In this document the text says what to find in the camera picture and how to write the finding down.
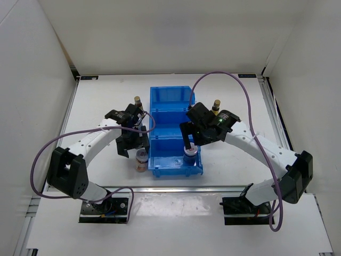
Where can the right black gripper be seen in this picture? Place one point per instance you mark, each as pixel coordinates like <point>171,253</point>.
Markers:
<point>188,128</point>

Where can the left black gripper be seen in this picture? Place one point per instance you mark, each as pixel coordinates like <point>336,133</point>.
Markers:
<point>122,150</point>

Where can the white-lid spice jar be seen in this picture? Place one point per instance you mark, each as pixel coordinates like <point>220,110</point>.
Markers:
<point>141,160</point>
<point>190,155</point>

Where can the small brown yellow bottle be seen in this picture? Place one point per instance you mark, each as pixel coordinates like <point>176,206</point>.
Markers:
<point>216,107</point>
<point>138,102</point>

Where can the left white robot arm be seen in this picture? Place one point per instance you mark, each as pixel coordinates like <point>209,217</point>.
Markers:
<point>68,166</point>

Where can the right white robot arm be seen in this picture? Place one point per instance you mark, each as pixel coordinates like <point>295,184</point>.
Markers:
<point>292,172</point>

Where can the blue three-compartment bin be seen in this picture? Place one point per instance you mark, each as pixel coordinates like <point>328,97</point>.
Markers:
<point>168,107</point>

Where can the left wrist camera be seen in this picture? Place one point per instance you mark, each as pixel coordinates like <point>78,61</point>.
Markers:
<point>138,120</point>

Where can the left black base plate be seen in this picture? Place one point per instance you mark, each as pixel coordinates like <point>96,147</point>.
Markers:
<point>114,210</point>

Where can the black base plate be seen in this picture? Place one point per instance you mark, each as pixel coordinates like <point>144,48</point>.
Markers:
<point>114,210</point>
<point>239,213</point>

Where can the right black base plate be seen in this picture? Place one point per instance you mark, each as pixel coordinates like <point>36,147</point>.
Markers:
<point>239,213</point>

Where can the aluminium frame rail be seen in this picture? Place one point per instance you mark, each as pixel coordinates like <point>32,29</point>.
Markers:
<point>174,215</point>

